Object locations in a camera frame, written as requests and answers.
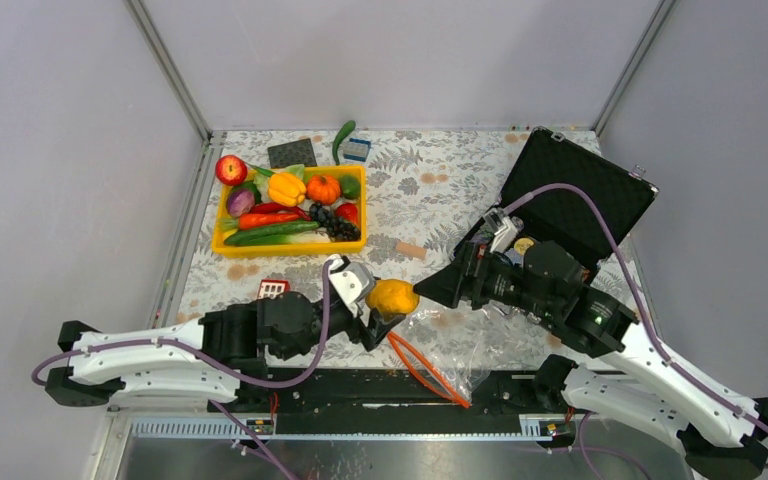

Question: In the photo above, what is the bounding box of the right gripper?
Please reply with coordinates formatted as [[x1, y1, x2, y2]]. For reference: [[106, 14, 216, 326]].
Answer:
[[412, 239, 558, 317]]

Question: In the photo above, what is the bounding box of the clear zip top bag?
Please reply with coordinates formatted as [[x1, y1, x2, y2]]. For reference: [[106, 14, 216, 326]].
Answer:
[[383, 307, 511, 410]]

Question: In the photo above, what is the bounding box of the blue grey small box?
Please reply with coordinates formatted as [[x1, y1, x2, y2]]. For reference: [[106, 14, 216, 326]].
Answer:
[[341, 138, 371, 162]]

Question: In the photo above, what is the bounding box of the yellow fake bell pepper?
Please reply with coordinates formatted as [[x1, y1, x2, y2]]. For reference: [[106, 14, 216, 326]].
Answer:
[[267, 172, 307, 207]]

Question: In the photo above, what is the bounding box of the orange fake carrot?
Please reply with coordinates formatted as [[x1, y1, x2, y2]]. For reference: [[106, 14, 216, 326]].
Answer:
[[237, 212, 300, 231]]

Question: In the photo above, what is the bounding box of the purple fake onion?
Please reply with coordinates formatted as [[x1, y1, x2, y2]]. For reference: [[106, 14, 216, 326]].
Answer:
[[225, 188, 257, 218]]

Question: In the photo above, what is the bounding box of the dark green fake pepper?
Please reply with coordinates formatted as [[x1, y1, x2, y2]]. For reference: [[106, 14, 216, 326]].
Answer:
[[331, 120, 356, 165]]

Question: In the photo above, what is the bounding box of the red fake apple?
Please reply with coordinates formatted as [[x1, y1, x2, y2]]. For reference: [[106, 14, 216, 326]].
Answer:
[[215, 155, 248, 187]]

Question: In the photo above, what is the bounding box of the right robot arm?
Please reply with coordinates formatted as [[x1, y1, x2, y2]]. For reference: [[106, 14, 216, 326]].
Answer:
[[414, 242, 768, 479]]

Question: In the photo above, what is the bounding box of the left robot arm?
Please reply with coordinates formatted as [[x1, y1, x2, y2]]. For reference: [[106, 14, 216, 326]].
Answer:
[[31, 255, 417, 411]]

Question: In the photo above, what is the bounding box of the black fake grape bunch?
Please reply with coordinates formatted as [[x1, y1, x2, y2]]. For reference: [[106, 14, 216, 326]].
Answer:
[[308, 202, 361, 242]]

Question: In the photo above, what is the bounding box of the red fake tomato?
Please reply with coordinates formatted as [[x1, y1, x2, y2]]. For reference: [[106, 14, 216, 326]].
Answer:
[[334, 202, 360, 226]]

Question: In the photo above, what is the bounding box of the green fake cucumber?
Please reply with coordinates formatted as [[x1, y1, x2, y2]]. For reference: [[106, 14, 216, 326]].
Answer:
[[223, 220, 319, 247]]

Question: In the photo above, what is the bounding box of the red fake chili pepper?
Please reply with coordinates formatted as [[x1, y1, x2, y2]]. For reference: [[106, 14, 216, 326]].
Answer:
[[250, 202, 311, 221]]

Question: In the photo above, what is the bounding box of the green fake bell pepper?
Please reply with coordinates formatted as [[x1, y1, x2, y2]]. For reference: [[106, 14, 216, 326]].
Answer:
[[241, 180, 262, 204]]

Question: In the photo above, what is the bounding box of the wooden cork cylinder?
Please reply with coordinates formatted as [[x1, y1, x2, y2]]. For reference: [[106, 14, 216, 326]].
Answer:
[[395, 241, 427, 260]]

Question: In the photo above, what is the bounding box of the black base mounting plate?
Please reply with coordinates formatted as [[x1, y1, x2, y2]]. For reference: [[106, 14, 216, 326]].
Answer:
[[224, 369, 582, 435]]

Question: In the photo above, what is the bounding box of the black poker chip case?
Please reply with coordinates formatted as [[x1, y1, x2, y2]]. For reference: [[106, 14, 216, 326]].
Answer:
[[483, 127, 660, 280]]

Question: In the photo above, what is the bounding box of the yellow plastic bin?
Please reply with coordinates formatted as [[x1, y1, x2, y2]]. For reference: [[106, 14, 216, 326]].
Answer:
[[211, 165, 367, 258]]

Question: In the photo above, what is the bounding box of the black foam square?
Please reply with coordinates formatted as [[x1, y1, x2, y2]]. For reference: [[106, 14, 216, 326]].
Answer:
[[267, 138, 317, 169]]

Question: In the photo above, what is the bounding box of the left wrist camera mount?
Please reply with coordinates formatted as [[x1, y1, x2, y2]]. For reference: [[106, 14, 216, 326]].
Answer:
[[327, 254, 377, 318]]

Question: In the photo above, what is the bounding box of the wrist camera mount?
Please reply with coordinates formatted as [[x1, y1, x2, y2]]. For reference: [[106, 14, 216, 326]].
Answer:
[[327, 254, 377, 318], [483, 207, 524, 253]]

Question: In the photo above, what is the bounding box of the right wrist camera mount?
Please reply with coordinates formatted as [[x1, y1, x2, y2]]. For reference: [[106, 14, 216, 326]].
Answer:
[[483, 207, 524, 253]]

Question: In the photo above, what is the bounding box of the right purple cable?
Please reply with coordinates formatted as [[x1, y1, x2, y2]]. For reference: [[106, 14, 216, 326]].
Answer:
[[499, 182, 768, 480]]

